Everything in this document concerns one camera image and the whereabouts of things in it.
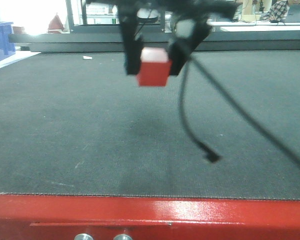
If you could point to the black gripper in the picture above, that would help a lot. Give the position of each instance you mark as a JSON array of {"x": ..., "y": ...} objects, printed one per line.
[{"x": 180, "y": 48}]

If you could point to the red magnetic cube block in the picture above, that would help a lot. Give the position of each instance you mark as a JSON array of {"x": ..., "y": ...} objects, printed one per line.
[{"x": 155, "y": 67}]

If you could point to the small white paper scrap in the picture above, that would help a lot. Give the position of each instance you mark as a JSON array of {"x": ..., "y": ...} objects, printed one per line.
[{"x": 87, "y": 57}]

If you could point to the red cloth object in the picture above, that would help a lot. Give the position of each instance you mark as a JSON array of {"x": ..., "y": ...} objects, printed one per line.
[{"x": 55, "y": 26}]

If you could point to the dark grey table mat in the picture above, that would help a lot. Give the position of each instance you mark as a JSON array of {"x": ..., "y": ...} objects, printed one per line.
[{"x": 70, "y": 126}]

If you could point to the person in plaid shirt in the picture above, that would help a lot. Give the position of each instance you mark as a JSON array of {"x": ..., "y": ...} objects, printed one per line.
[{"x": 279, "y": 10}]

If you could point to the blue plastic bin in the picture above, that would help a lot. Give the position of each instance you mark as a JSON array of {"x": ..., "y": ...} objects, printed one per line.
[{"x": 7, "y": 48}]

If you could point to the silver knob right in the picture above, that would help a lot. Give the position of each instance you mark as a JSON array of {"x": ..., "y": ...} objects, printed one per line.
[{"x": 122, "y": 237}]

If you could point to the silver knob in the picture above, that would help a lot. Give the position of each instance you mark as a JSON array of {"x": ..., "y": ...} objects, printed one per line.
[
  {"x": 83, "y": 236},
  {"x": 122, "y": 237}
]

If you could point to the silver knob left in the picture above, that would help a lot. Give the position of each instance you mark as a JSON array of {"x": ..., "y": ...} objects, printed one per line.
[{"x": 83, "y": 236}]

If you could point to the red metal cabinet edge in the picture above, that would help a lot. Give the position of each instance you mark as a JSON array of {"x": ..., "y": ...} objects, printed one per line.
[{"x": 49, "y": 217}]

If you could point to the black metal frame bars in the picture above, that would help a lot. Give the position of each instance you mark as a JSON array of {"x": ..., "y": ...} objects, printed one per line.
[{"x": 87, "y": 39}]

